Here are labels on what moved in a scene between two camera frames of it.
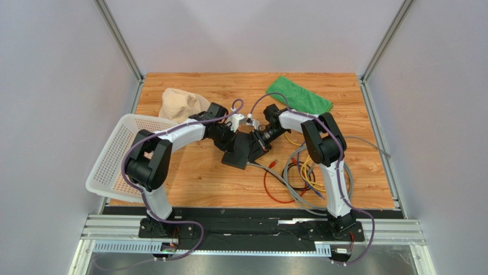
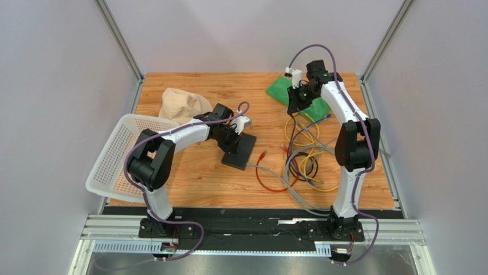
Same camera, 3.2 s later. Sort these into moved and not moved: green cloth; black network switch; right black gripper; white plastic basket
Moved: right black gripper
Not moved: green cloth; black network switch; white plastic basket
